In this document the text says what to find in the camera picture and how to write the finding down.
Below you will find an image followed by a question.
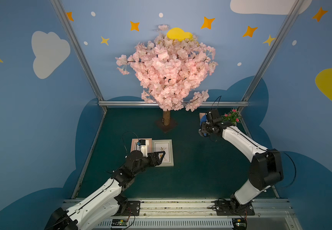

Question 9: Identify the left controller board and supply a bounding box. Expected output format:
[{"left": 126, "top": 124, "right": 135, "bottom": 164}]
[{"left": 110, "top": 219, "right": 129, "bottom": 229}]

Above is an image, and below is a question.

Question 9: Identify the pink blossom artificial tree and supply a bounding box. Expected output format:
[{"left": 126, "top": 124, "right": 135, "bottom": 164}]
[{"left": 116, "top": 25, "right": 218, "bottom": 132}]

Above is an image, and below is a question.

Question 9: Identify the aluminium rear frame rail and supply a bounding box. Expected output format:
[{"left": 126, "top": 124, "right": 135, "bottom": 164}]
[{"left": 98, "top": 100, "right": 249, "bottom": 108}]

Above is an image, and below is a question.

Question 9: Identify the green picture frame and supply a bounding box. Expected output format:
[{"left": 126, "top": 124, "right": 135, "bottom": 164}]
[{"left": 152, "top": 140, "right": 174, "bottom": 167}]

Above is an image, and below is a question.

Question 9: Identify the blue and grey cloth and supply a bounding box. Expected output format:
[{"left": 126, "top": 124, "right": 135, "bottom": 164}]
[{"left": 199, "top": 115, "right": 207, "bottom": 137}]

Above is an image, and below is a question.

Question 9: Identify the aluminium front rail assembly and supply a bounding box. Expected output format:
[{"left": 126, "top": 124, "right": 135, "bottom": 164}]
[{"left": 61, "top": 198, "right": 302, "bottom": 230}]

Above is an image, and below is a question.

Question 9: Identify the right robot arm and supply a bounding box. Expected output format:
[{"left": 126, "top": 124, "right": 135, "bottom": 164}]
[{"left": 199, "top": 109, "right": 284, "bottom": 209}]

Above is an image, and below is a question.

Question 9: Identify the right controller board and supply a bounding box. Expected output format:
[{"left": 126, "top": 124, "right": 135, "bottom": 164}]
[{"left": 232, "top": 218, "right": 247, "bottom": 230}]

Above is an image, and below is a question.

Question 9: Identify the white pot with flowers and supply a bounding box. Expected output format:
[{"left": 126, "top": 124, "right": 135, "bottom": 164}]
[{"left": 222, "top": 109, "right": 241, "bottom": 126}]

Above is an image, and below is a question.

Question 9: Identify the controller board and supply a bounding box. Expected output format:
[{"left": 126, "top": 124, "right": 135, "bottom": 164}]
[
  {"left": 110, "top": 219, "right": 129, "bottom": 229},
  {"left": 232, "top": 218, "right": 247, "bottom": 230}
]

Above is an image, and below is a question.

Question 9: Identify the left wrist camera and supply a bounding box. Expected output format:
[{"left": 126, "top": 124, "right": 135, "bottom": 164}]
[{"left": 137, "top": 139, "right": 150, "bottom": 157}]

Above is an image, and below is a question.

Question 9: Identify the pink picture frame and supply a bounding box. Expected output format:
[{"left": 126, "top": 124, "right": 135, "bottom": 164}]
[
  {"left": 130, "top": 138, "right": 152, "bottom": 153},
  {"left": 199, "top": 113, "right": 206, "bottom": 120}
]

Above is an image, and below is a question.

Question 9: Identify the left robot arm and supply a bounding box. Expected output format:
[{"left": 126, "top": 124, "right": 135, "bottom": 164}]
[{"left": 45, "top": 150, "right": 166, "bottom": 230}]

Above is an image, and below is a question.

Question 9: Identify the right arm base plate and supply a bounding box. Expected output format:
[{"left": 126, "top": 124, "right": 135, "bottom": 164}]
[{"left": 212, "top": 199, "right": 255, "bottom": 217}]

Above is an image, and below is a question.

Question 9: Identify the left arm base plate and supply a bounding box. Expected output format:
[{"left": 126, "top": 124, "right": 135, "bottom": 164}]
[{"left": 115, "top": 200, "right": 141, "bottom": 217}]

